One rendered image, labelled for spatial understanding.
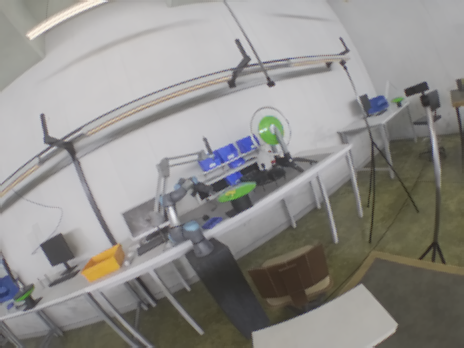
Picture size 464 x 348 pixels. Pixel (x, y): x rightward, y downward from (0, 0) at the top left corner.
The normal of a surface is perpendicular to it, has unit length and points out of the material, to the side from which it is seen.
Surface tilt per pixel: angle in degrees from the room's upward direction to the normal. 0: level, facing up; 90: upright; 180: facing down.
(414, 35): 90
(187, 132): 90
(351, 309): 0
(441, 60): 90
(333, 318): 0
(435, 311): 0
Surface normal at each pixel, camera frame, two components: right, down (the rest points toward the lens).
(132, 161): 0.33, 0.00
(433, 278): -0.40, -0.91
